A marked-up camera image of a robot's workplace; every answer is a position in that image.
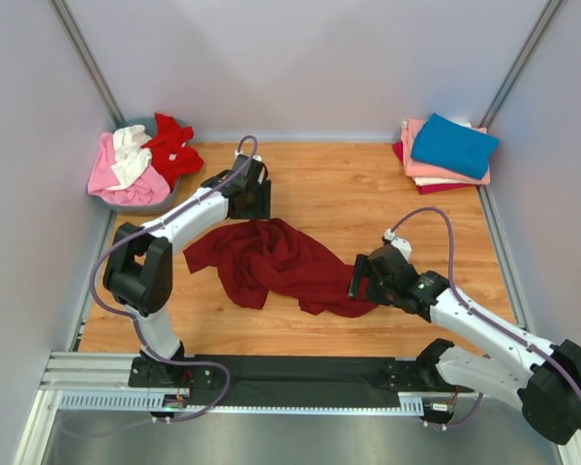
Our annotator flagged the dark red t-shirt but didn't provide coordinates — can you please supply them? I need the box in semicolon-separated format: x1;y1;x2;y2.
184;218;377;318

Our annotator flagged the bright red crumpled shirt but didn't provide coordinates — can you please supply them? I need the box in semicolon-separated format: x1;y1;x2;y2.
142;113;204;190

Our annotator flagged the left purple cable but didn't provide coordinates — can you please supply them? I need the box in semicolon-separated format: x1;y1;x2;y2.
90;136;260;422

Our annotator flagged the white crumpled shirt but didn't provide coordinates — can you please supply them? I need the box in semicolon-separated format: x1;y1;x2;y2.
109;124;152;191

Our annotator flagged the grey laundry basket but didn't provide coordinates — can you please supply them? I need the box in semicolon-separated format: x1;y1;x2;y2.
89;117;178;216

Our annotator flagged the pink crumpled shirt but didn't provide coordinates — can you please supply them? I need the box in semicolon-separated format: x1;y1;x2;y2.
86;132;170;207

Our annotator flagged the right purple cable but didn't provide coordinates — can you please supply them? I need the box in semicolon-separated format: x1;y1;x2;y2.
389;206;581;435

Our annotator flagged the salmon pink folded shirt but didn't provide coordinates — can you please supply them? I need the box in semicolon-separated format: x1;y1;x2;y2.
399;117;492;186

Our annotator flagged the purple cable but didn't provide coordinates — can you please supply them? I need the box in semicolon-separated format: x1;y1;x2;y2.
389;206;581;435
90;136;260;422

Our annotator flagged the white folded shirt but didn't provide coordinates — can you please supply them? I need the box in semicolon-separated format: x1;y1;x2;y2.
413;176;462;186

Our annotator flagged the aluminium frame rail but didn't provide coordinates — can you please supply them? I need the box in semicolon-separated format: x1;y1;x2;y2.
38;351;529;399

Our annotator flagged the blue folded shirt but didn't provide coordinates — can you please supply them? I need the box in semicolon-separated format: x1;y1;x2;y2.
411;113;500;181

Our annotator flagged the black base mat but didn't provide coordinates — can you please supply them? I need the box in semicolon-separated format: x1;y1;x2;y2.
128;355;476;409

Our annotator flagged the slotted grey cable duct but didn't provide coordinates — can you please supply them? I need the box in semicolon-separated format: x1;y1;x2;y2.
59;390;424;417

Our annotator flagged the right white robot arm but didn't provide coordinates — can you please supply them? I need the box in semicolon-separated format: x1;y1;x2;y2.
349;238;581;446

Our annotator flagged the magenta folded shirt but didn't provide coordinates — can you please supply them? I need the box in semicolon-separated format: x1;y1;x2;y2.
392;141;472;195

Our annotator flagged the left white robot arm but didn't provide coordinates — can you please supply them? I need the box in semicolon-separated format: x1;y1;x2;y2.
103;151;271;388

